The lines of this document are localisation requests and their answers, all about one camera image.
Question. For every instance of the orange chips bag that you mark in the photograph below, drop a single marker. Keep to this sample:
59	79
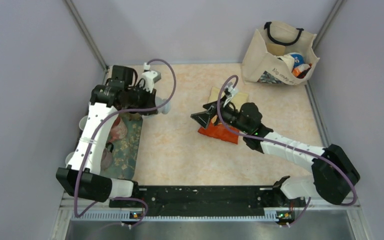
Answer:
219	131

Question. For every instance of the large pink mug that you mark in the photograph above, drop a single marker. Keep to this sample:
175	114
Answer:
118	130

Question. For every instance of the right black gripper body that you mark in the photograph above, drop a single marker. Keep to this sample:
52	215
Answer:
230	116

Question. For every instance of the cream white mug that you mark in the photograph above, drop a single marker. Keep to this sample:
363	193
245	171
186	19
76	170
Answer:
69	157

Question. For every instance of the blue white package in bag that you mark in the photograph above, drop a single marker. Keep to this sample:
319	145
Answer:
298	59

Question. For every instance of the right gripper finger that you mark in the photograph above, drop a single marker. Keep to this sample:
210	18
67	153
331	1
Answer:
203	118
213	104

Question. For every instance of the light blue white mug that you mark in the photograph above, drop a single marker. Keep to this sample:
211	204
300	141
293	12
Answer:
164	110

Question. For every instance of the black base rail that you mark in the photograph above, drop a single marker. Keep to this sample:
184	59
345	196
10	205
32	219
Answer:
212	201

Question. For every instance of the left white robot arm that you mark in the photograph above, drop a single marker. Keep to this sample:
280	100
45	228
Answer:
123	90

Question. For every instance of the orange snack packet in bag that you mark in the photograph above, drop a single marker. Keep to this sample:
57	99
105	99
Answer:
301	70

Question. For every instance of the teal floral placemat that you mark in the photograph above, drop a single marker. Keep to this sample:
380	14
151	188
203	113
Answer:
125	151

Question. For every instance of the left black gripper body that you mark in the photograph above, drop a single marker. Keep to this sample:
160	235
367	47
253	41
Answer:
139	98

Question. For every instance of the beige canvas tote bag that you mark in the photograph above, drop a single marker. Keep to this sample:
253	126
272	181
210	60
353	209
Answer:
265	60

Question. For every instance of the small brown striped cup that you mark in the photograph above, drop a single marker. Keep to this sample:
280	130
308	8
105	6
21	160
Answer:
134	116

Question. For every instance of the lilac mug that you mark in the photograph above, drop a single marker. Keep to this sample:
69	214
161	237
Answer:
107	157

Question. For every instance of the metal corner frame rail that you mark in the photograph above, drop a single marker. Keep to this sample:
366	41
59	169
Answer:
79	22

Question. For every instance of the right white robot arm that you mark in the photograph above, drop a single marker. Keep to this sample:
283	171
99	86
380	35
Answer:
333	176

